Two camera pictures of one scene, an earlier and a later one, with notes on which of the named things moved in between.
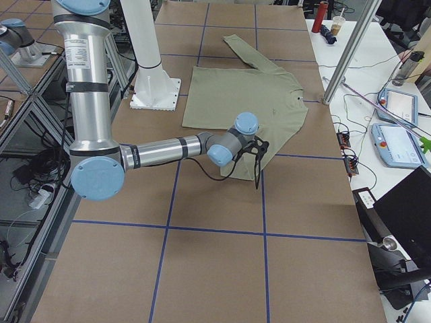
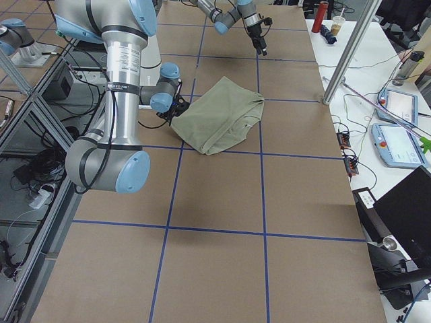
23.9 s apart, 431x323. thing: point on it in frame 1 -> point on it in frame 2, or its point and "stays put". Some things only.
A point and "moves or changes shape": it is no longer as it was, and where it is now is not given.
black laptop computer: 406,211 stays put
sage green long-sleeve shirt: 217,96 moves or changes shape
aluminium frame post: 365,23 stays put
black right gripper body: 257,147 -> 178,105
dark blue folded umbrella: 324,31 stays put
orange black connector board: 351,161 stays put
